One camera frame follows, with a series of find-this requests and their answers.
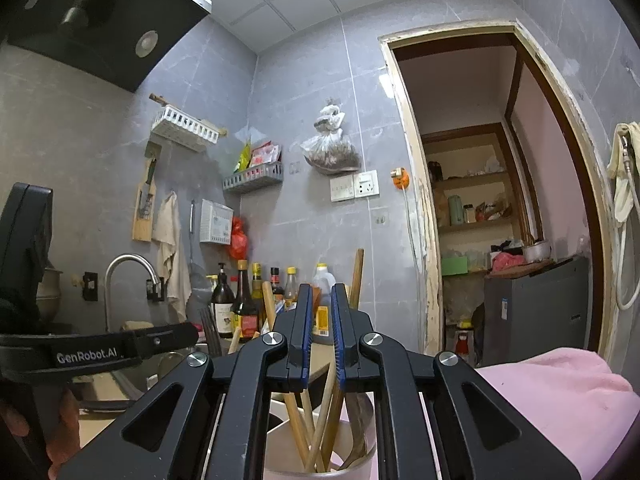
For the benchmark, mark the wooden chopstick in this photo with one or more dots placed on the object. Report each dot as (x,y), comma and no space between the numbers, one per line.
(334,425)
(270,305)
(357,280)
(234,342)

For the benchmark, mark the metal pot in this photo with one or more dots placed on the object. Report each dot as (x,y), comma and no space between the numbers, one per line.
(536,252)

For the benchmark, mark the grey cabinet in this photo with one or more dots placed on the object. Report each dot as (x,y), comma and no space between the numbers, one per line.
(535,310)

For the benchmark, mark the red cap dark bottle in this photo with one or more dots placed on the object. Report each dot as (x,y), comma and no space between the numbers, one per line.
(277,285)

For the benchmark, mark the green thermos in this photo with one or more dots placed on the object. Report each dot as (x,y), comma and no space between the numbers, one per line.
(455,210)

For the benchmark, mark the beige hanging towel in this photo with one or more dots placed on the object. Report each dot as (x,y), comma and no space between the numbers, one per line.
(170,240)

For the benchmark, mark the dark bottle white label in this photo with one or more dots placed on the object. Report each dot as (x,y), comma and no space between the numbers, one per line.
(222,310)

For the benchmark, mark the orange wall hook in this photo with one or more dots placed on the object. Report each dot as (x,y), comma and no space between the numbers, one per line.
(400,178)

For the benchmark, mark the wooden shelf unit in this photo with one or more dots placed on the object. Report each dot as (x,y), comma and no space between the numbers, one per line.
(470,177)

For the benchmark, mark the small yellow cap bottle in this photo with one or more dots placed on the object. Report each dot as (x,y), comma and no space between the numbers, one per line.
(291,285)

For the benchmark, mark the beige rubber glove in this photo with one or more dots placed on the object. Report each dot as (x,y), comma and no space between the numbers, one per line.
(620,190)

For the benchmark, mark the white wall box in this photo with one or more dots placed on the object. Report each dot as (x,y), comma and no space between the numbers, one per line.
(216,222)

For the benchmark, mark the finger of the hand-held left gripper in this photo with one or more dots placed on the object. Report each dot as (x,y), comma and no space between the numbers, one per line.
(170,336)

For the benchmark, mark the red snack packet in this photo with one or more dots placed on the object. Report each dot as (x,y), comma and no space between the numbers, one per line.
(265,155)

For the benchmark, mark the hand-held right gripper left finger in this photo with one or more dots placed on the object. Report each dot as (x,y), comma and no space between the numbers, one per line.
(309,340)

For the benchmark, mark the worn door frame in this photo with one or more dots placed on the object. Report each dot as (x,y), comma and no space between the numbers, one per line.
(410,185)

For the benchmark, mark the white plastic utensil holder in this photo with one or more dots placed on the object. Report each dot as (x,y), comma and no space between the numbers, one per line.
(277,440)

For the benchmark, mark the kitchen knife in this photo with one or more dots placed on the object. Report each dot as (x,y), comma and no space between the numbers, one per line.
(147,195)

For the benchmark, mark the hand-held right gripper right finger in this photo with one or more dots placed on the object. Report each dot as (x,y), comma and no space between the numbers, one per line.
(335,340)

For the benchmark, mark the red plastic bag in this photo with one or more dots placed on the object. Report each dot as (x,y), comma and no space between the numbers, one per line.
(239,240)

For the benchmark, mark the grey wall rack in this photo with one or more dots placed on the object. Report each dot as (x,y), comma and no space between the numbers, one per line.
(252,180)

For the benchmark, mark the green box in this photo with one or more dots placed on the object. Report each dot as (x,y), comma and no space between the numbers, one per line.
(455,266)

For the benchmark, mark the black wall socket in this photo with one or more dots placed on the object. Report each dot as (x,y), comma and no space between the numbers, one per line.
(90,286)

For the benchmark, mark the wooden cutting board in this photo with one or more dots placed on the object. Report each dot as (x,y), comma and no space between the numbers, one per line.
(145,230)

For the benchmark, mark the white wall switch panel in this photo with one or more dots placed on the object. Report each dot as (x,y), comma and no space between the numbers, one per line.
(355,186)

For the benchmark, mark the yellow snack packet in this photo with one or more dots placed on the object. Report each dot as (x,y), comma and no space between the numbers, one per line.
(244,157)

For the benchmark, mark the white basket shelf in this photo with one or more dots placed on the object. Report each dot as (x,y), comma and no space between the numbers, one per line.
(185,127)

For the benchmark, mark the person's left hand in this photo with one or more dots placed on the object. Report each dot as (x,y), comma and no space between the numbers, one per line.
(70,415)

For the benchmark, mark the black range hood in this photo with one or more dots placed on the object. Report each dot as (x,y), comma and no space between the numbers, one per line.
(100,20)

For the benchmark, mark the hanging clear plastic bag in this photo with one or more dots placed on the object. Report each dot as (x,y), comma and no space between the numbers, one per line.
(332,152)

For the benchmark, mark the chrome faucet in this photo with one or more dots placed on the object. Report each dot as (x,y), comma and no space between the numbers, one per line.
(127,260)

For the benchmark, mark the soy sauce bottle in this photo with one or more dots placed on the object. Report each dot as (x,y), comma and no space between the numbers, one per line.
(245,310)

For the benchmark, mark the pink cloth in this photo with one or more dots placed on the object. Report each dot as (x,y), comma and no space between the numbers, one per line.
(507,262)

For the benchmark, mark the metal spoon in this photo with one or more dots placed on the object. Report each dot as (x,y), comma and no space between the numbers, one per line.
(359,425)

